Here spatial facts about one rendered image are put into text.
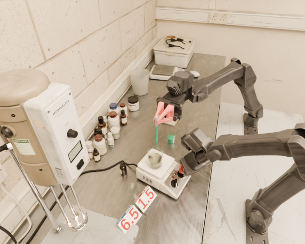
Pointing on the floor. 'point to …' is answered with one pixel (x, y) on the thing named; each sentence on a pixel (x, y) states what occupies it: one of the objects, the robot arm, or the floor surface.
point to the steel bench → (183, 201)
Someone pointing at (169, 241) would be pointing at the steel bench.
